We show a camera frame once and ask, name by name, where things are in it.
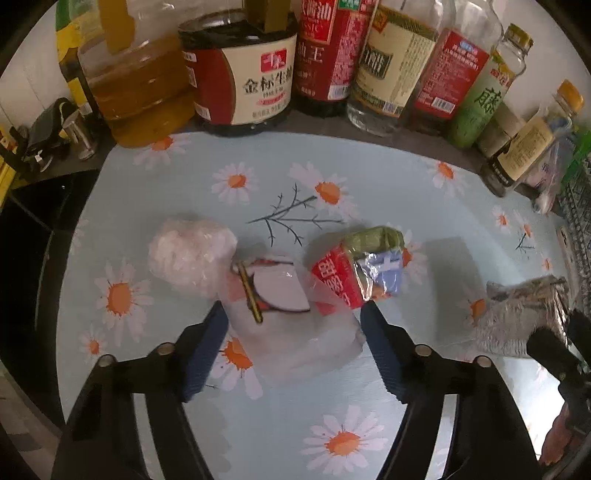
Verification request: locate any foil cup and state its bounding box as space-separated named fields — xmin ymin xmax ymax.
xmin=474 ymin=275 xmax=569 ymax=358

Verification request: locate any clear plastic cup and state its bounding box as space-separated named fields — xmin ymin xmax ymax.
xmin=221 ymin=254 xmax=365 ymax=386

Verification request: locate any person's right hand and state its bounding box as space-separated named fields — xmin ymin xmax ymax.
xmin=539 ymin=403 xmax=573 ymax=466

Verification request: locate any red juice carton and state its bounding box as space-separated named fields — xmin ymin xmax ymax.
xmin=311 ymin=226 xmax=406 ymax=310

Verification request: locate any small white plastic ball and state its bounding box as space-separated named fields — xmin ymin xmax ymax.
xmin=148 ymin=219 xmax=238 ymax=298

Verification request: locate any patterned blue curtain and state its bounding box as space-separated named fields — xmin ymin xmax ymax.
xmin=558 ymin=156 xmax=590 ymax=305

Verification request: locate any daisy print blue tablecloth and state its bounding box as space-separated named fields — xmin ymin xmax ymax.
xmin=56 ymin=133 xmax=569 ymax=479

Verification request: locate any blue white salt bag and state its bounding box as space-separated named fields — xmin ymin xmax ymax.
xmin=526 ymin=134 xmax=576 ymax=215

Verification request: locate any yellow cap seasoning bottle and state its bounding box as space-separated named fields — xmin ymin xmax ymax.
xmin=480 ymin=79 xmax=585 ymax=198

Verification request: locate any small glass jar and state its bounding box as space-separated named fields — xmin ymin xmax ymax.
xmin=476 ymin=103 xmax=525 ymax=158

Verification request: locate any green label oil bottle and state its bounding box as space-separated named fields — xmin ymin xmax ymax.
xmin=446 ymin=23 xmax=534 ymax=149

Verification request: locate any metal soap dispenser pump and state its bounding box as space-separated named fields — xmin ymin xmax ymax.
xmin=62 ymin=110 xmax=98 ymax=161

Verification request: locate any black cloth by sink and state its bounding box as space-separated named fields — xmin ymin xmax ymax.
xmin=25 ymin=97 xmax=77 ymax=158

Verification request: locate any soy sauce jug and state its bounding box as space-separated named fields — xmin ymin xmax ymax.
xmin=178 ymin=1 xmax=298 ymax=137

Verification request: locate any large cooking oil jug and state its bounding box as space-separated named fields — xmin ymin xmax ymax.
xmin=70 ymin=1 xmax=199 ymax=148

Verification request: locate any red label liquor bottle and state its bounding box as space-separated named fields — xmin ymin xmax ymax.
xmin=406 ymin=0 xmax=503 ymax=135

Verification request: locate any clear vinegar bottle yellow cap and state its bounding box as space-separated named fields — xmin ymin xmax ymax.
xmin=346 ymin=0 xmax=456 ymax=137

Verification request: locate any red label soy bottle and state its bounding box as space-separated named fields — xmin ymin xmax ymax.
xmin=293 ymin=0 xmax=377 ymax=118

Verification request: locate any green yellow oil bottle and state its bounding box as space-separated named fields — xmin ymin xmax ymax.
xmin=55 ymin=0 xmax=100 ymax=116

